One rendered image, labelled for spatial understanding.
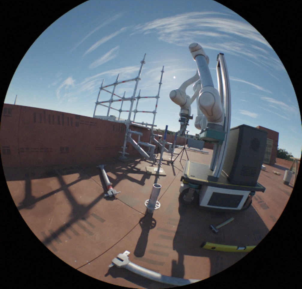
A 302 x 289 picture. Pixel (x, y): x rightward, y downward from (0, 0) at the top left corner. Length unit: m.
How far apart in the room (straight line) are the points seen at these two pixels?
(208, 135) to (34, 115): 1.76
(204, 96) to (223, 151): 0.56
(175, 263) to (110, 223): 0.47
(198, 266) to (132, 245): 0.40
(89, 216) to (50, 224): 0.30
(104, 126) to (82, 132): 0.42
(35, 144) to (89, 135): 0.86
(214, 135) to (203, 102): 0.28
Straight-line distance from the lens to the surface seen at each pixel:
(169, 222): 0.82
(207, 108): 0.63
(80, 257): 0.66
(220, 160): 1.00
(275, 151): 11.54
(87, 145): 1.62
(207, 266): 0.75
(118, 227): 0.74
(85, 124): 1.55
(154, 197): 0.73
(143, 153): 1.73
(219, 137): 0.81
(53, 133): 1.43
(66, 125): 1.45
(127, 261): 0.59
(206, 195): 0.90
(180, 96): 0.84
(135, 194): 1.02
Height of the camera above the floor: 0.62
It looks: 3 degrees down
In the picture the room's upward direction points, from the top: 10 degrees clockwise
